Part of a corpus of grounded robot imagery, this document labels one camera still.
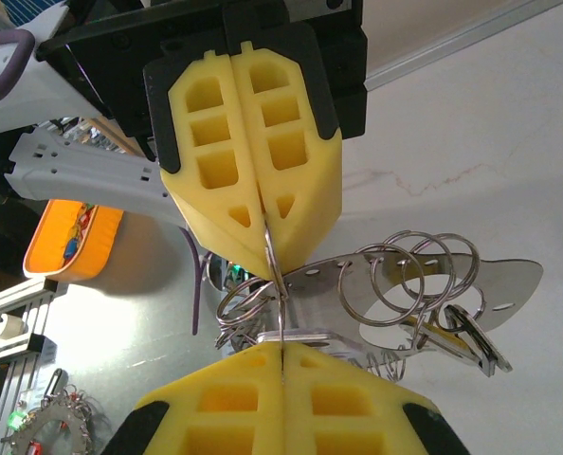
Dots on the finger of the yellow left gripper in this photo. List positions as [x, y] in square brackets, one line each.
[291, 151]
[210, 166]

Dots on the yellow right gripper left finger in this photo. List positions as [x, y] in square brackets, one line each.
[224, 403]

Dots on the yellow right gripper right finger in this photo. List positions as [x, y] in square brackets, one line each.
[343, 403]

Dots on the metal keyring holder with rings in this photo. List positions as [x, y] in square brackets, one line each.
[310, 308]

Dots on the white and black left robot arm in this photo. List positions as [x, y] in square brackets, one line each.
[96, 170]

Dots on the spare keyring bunch with tags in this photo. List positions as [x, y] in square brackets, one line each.
[49, 422]

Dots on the left base electronics board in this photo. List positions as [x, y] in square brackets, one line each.
[234, 274]

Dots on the orange plastic container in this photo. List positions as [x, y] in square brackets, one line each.
[96, 237]

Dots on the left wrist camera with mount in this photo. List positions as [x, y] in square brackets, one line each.
[40, 95]

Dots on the aluminium side rail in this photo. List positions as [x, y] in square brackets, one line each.
[452, 47]

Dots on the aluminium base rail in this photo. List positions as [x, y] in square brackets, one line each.
[6, 303]

